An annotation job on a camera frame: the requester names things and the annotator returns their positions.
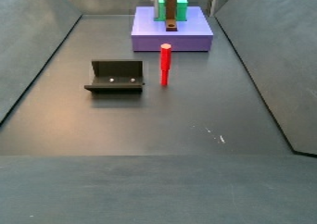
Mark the red hexagonal peg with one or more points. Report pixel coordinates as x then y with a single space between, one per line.
165 63

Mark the green U-shaped block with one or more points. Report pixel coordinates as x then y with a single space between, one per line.
181 10

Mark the brown slotted bar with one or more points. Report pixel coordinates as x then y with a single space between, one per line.
171 15

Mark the black angled bracket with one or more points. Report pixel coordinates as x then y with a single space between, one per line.
117 75

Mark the purple base board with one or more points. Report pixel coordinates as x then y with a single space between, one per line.
192 37

